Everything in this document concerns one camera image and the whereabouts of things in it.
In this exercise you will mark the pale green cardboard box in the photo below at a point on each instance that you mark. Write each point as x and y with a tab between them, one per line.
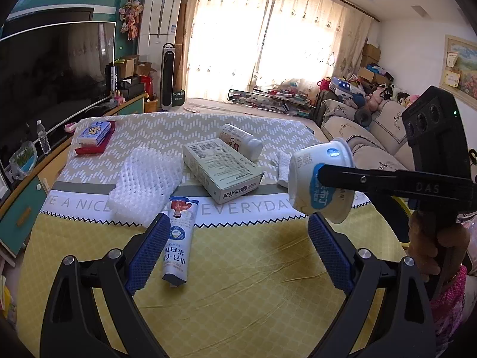
220	167

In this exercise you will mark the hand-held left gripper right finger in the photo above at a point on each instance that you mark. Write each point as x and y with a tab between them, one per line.
329	253

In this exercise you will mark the stack of cardboard boxes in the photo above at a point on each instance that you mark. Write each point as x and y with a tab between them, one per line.
370	56

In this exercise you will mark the person's right hand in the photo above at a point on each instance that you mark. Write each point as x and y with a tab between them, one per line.
451	253

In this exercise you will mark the blue star-print case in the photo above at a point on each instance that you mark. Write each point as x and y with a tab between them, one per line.
341	87

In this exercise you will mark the white toothpaste tube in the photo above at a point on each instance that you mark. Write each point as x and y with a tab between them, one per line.
180	246

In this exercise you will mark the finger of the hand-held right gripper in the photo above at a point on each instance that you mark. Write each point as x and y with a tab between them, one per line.
372	182

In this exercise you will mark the white foam fruit net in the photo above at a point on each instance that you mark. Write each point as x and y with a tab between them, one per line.
145	186

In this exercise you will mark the white sock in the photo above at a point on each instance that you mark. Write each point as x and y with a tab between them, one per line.
284	167

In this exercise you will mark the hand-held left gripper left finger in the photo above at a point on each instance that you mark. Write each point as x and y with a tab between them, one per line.
149	253

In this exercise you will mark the black neck pillow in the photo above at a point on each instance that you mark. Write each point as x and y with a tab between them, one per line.
363	113

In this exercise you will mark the framed landscape picture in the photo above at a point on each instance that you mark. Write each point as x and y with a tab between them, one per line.
462	67

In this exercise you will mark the beige sofa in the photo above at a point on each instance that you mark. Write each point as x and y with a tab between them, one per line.
387	119

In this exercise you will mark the white pudding cup blue label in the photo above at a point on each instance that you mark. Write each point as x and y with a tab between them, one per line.
305	179

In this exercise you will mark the small pink desk item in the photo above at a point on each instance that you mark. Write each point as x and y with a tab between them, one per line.
119	99

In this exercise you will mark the white standing air conditioner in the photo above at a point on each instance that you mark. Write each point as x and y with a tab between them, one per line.
158	26

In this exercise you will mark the cream lace curtain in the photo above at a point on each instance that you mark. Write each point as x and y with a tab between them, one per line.
227	37
309	37

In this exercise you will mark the black white tower fan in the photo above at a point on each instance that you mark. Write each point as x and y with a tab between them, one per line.
168	78

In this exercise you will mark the red flat box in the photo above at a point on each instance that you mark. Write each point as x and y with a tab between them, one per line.
91	150

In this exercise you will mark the white plastic bottle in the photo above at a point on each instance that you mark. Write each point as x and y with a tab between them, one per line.
240	140

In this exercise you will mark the artificial flower garland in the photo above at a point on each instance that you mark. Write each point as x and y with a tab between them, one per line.
130	16

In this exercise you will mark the open cardboard box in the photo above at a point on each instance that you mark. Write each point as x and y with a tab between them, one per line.
128	65

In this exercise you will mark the small pink toy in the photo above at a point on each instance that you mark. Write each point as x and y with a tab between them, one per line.
70	127

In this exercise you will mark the black bin with yellow rim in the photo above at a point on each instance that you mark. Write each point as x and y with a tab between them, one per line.
403	216

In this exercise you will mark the large curved television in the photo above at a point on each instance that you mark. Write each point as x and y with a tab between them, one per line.
48	78

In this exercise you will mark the blue card box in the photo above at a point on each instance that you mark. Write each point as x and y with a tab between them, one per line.
94	134

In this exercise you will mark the clear water bottle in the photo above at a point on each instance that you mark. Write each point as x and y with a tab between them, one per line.
43	138

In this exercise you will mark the green television cabinet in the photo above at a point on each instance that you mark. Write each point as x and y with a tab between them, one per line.
18	227

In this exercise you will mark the row of plush toys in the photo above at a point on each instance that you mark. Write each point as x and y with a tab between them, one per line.
398	97

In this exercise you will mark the brown wicker basket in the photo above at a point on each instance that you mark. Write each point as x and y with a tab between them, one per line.
151	103

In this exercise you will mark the glass coffee table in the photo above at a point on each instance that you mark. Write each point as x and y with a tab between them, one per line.
268	99

